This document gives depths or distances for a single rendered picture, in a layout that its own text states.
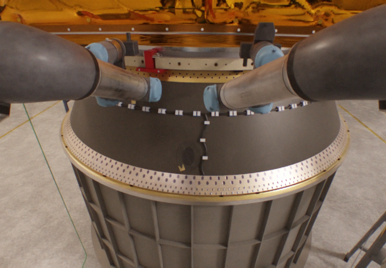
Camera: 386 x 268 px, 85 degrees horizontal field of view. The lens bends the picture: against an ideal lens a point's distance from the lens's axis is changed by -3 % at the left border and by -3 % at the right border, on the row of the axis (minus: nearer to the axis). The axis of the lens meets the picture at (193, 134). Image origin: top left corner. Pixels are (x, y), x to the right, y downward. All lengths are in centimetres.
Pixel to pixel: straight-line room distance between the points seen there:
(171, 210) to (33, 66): 92
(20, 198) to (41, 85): 296
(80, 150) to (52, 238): 143
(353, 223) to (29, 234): 327
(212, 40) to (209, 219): 85
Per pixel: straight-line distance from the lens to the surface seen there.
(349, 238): 273
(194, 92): 100
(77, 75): 38
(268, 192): 107
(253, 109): 69
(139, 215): 127
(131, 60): 107
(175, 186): 102
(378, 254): 143
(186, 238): 129
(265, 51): 62
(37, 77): 36
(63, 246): 254
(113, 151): 117
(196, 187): 101
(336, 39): 32
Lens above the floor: 189
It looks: 30 degrees down
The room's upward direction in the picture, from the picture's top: straight up
